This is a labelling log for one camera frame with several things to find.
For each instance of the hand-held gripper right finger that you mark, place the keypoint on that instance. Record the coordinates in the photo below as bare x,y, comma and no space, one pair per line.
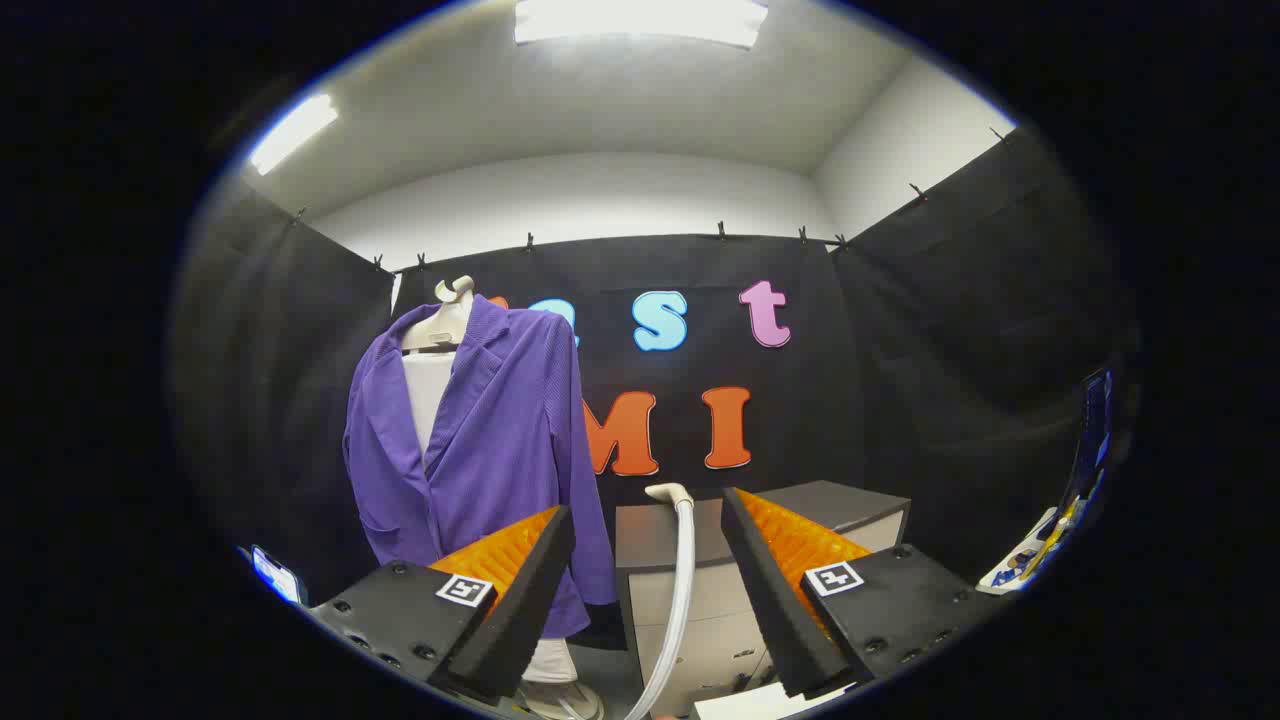
765,590

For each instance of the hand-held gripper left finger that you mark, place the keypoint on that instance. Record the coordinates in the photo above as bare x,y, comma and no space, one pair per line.
535,590

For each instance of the white garment steamer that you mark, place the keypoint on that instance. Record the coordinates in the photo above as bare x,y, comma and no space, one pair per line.
683,570

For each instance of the white garment form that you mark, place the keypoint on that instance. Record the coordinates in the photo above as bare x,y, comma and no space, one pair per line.
428,390

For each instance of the cream clothes hanger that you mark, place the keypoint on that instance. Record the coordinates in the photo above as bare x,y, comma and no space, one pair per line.
445,320

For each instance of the beige cabinet with dark top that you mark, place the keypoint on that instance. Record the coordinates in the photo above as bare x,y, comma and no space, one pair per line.
720,640

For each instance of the white round stand base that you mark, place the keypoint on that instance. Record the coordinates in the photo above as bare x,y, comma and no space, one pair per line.
560,700

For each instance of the white paper sheet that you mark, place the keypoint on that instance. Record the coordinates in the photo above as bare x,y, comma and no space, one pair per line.
750,705

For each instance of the black backdrop cloth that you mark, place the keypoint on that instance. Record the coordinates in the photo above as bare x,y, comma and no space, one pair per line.
900,400

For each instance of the white side shelf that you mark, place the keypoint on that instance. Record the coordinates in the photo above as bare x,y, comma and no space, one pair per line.
1015,565

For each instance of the smartphone with lit screen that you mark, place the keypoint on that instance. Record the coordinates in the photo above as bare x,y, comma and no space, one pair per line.
275,575

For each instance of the dark monitor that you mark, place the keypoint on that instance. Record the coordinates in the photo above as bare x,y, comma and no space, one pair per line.
1095,430

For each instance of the narrow ceiling light panel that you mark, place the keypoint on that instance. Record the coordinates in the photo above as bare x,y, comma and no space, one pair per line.
292,132

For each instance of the wide ceiling light panel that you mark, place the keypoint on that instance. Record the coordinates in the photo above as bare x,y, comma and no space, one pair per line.
640,20

